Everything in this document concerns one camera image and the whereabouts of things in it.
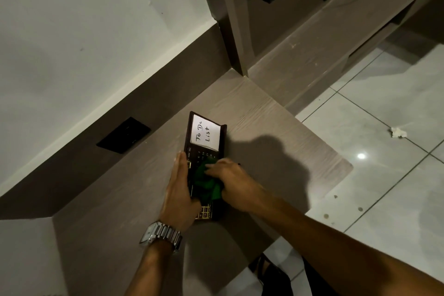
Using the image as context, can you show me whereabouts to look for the person's right hand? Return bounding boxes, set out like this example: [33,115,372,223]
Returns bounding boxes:
[205,158,268,214]

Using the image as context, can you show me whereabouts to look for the person's left hand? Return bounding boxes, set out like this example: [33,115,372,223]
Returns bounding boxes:
[158,152,202,234]

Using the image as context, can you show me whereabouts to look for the green cleaning cloth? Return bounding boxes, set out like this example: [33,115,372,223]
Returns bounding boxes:
[192,157,225,205]

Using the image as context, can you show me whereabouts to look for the black calculator with flip cover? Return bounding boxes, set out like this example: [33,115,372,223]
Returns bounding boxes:
[183,111,228,222]

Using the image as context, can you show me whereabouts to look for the person's left forearm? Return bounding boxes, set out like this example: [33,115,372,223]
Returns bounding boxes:
[124,238,181,296]

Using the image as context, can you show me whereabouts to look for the person's right forearm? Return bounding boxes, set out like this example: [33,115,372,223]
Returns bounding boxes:
[255,191,444,296]

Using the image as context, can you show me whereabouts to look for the white handwritten note paper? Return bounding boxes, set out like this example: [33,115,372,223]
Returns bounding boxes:
[190,114,223,151]

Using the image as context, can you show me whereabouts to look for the silver metal wristwatch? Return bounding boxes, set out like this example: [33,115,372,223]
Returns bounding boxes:
[139,221,184,253]

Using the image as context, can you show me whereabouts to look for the person's black sandal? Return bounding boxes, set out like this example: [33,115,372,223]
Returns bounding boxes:
[248,253,294,296]

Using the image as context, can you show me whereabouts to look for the person's black shorts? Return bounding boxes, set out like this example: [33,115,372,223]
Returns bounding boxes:
[301,256,349,296]

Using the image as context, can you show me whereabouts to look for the wooden low cabinet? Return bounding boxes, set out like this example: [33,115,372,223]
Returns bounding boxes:
[248,0,444,117]

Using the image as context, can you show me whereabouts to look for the black wall socket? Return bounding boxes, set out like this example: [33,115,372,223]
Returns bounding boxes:
[96,117,152,154]

